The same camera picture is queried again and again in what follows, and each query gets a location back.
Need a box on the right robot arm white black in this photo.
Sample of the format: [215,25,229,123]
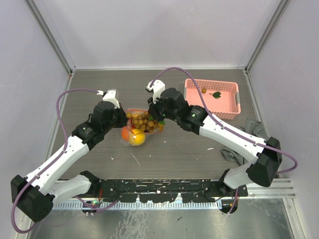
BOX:
[146,86,282,196]

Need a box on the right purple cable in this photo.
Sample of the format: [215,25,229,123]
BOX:
[152,66,299,215]

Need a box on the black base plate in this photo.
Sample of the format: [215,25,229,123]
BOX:
[71,178,249,204]

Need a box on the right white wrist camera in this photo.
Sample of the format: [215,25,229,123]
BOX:
[146,80,165,104]

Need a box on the yellow lemon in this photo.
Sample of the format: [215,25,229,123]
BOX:
[129,128,146,146]

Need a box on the purple cable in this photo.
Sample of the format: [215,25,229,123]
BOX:
[152,66,299,215]
[11,89,103,234]

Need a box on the brown longan bunch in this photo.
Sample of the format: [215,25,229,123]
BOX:
[126,110,164,134]

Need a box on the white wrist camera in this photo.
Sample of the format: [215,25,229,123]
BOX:
[146,80,165,104]
[97,89,121,110]

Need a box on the pink plastic basket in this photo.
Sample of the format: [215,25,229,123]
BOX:
[184,78,241,120]

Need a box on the loose green leaf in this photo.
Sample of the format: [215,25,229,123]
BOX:
[210,92,221,99]

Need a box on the grey slotted cable duct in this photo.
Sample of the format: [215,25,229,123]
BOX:
[53,200,222,211]

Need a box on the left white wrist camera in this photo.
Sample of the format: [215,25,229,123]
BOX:
[97,89,121,110]

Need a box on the grey cloth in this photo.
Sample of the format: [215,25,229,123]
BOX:
[220,118,269,166]

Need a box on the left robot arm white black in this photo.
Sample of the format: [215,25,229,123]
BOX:
[10,101,127,223]

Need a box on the red-orange persimmon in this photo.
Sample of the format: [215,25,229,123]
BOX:
[121,127,131,142]

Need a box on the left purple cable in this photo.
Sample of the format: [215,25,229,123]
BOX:
[11,89,103,234]

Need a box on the clear zip bag orange zipper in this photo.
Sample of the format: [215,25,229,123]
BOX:
[121,109,165,146]

